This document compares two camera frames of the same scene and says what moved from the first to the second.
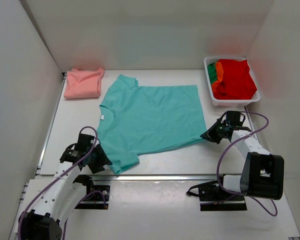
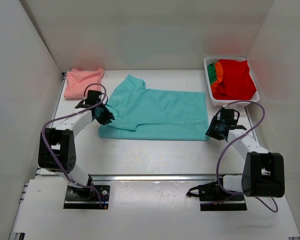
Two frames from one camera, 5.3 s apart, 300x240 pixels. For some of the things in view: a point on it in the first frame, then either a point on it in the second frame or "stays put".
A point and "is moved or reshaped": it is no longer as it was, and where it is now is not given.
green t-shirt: x=212 y=72 stays put
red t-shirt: x=237 y=82 stays put
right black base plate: x=214 y=197 stays put
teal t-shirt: x=133 y=119 is moved or reshaped
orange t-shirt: x=220 y=75 stays put
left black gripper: x=103 y=159 → x=105 y=120
